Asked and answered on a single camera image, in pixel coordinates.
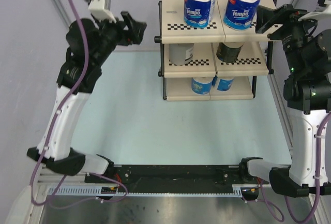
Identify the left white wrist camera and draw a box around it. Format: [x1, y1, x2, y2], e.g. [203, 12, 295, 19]
[88, 0, 117, 23]

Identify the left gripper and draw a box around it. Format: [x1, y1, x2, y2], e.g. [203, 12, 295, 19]
[92, 11, 146, 67]

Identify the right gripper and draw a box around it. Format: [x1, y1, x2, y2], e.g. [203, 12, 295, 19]
[255, 3, 327, 74]

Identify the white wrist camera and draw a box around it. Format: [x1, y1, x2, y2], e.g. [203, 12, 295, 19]
[298, 0, 330, 21]
[88, 0, 117, 23]

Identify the beige three-tier shelf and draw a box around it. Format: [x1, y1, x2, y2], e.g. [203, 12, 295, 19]
[155, 0, 273, 101]

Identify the Tempo dark blue paper roll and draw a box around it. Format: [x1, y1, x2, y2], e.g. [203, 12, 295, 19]
[184, 0, 216, 28]

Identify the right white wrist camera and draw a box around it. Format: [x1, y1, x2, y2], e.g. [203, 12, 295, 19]
[298, 0, 330, 21]

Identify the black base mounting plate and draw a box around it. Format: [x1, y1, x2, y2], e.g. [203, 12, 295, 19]
[84, 163, 270, 184]

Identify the white slotted cable duct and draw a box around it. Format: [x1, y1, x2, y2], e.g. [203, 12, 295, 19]
[47, 185, 259, 197]

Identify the grey paper roll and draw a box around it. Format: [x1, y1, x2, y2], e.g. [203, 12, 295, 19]
[169, 43, 194, 66]

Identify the dark blue paper roll front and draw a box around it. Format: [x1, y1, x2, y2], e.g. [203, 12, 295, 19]
[223, 0, 261, 31]

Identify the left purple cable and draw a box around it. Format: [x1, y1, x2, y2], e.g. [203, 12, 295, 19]
[29, 0, 129, 209]

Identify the light blue paper roll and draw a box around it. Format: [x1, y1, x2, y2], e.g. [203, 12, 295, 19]
[212, 76, 234, 92]
[191, 77, 213, 95]

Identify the dark green paper roll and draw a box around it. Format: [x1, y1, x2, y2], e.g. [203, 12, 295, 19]
[216, 42, 244, 63]

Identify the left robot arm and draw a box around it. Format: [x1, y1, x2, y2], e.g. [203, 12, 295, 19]
[27, 11, 147, 183]

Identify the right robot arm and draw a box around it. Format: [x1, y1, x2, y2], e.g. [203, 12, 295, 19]
[238, 4, 330, 198]

